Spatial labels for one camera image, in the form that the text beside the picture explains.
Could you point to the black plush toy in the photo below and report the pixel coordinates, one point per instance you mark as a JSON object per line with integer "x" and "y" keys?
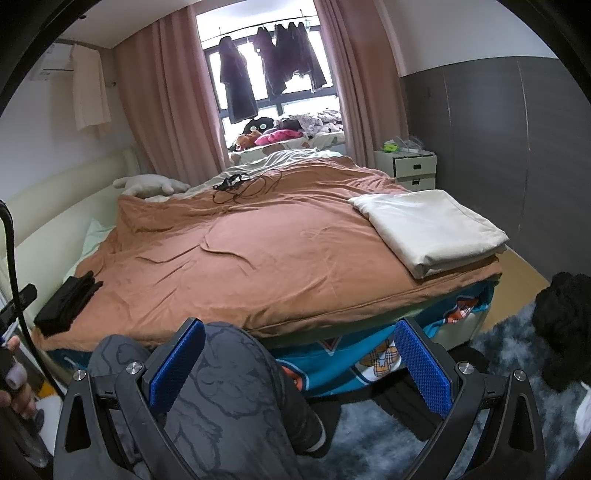
{"x": 258, "y": 125}

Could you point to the teal cartoon bed sheet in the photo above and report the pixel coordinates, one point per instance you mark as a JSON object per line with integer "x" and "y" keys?
{"x": 369, "y": 364}

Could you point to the cream padded bed headboard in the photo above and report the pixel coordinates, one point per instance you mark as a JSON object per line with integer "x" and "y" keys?
{"x": 55, "y": 184}

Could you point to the white nightstand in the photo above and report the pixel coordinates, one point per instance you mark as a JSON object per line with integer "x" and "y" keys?
{"x": 406, "y": 168}

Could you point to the grey shaggy rug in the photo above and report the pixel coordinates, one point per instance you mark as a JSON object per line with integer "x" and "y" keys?
{"x": 392, "y": 438}

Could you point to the person's left hand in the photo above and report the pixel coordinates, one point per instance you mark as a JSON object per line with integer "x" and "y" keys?
{"x": 18, "y": 397}

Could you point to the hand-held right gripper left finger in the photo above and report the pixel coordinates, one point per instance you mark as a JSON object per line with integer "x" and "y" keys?
{"x": 178, "y": 364}

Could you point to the light green pillow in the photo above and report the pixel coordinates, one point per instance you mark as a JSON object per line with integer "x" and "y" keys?
{"x": 99, "y": 233}

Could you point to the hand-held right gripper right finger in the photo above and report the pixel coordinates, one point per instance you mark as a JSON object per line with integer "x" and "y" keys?
{"x": 422, "y": 369}

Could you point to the cream zip jacket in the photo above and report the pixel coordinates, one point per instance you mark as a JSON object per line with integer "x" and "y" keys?
{"x": 429, "y": 230}

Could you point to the brown blanket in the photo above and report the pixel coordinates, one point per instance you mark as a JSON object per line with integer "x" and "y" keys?
{"x": 231, "y": 258}

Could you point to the white air conditioner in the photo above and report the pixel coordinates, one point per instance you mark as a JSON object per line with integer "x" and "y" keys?
{"x": 51, "y": 60}

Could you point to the brown plush toy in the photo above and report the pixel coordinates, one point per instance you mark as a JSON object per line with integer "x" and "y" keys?
{"x": 244, "y": 141}

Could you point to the person's grey patterned pants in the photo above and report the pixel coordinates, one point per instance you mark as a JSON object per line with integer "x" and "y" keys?
{"x": 221, "y": 369}

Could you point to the cream hanging cloth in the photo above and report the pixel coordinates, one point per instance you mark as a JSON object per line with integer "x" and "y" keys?
{"x": 90, "y": 92}

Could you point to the black fluffy garment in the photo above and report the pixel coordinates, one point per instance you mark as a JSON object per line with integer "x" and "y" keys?
{"x": 563, "y": 323}

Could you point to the white bedding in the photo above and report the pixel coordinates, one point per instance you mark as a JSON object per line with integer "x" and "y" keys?
{"x": 277, "y": 159}

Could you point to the small green item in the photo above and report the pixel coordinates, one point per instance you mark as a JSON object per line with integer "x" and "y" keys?
{"x": 391, "y": 146}

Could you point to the black folded clothes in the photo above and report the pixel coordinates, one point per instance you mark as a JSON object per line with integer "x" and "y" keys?
{"x": 64, "y": 300}

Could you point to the beige plush toy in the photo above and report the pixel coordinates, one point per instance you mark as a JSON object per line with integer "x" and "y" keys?
{"x": 147, "y": 184}

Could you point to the dark hanging garment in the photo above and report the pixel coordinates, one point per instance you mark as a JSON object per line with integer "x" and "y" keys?
{"x": 302, "y": 55}
{"x": 270, "y": 60}

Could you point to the pile of patterned clothes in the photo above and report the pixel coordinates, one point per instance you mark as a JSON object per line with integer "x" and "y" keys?
{"x": 314, "y": 122}

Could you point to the metal clothes rail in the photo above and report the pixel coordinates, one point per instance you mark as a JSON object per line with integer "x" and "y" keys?
{"x": 240, "y": 25}

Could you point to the pink plush toy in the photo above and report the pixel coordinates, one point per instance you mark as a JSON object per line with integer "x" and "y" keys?
{"x": 277, "y": 137}

